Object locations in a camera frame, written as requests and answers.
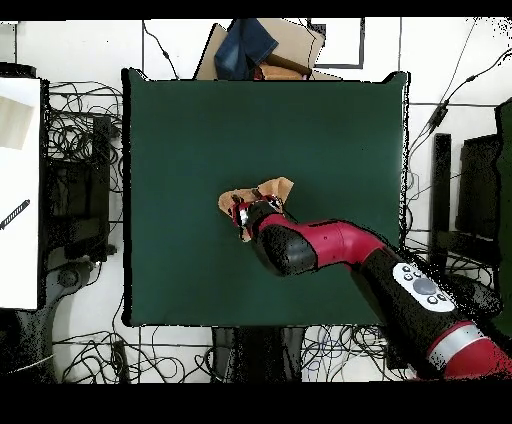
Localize peach terry towel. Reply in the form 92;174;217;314
216;176;295;243

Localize blue jeans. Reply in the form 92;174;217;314
213;17;280;81

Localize brown cardboard box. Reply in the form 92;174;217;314
193;17;343;81

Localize black equipment stand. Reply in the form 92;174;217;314
41;114;119;263

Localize black cable with adapter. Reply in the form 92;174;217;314
405;47;512;169

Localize black square floor frame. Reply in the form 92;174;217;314
307;17;366;70

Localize black striped tool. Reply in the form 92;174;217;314
0;198;32;232

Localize orange cloth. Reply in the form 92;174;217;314
257;63;307;81

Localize office chair base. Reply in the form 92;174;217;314
453;275;503;319
11;257;107;383

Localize beige block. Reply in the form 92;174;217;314
0;94;35;151

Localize black panel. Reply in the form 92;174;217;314
454;133;503;241

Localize white table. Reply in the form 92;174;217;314
0;76;43;311

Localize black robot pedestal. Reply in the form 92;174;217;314
210;325;307;383

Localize black upright post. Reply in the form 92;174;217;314
429;132;453;273

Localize dark green table cloth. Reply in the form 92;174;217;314
121;67;411;329

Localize black power strip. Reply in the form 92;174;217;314
112;339;131;384

